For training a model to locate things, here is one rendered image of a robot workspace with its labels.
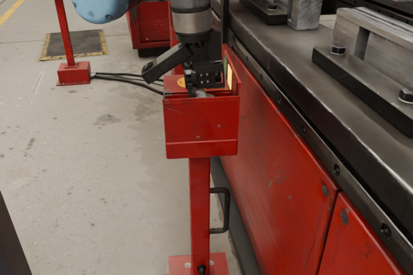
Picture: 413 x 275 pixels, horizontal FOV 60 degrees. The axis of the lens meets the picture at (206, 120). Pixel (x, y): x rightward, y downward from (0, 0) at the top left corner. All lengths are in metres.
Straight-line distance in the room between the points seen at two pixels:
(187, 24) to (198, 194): 0.47
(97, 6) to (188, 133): 0.33
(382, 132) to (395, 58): 0.15
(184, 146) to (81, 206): 1.02
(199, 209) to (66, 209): 0.87
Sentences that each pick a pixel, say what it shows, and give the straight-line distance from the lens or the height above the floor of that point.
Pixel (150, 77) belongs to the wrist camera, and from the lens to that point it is 0.73.
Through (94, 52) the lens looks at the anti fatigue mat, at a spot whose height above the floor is 0.02.
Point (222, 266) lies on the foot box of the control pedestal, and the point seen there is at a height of 0.12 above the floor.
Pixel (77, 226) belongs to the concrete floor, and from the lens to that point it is 1.64.
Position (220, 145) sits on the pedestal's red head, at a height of 0.69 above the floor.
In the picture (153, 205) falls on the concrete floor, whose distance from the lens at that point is 1.66.
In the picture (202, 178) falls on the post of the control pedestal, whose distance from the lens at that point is 0.93.
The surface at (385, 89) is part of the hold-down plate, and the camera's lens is 0.59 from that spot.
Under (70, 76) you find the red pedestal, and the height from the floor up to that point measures 0.07.
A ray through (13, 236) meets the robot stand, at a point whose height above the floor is 0.32.
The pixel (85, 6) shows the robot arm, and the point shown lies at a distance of 0.58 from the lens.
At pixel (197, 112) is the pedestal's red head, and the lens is 0.74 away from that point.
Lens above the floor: 1.13
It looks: 30 degrees down
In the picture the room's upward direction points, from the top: straight up
